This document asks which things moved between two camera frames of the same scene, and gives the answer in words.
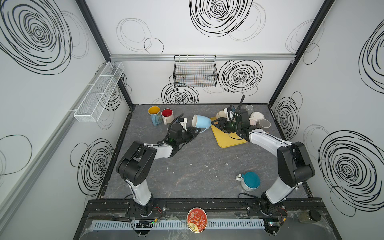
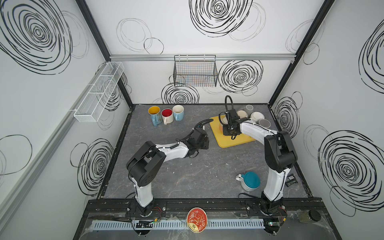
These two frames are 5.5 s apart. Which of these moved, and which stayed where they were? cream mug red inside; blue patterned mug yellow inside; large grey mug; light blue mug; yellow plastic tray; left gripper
Moved: left gripper; light blue mug
Stayed: blue patterned mug yellow inside; large grey mug; cream mug red inside; yellow plastic tray
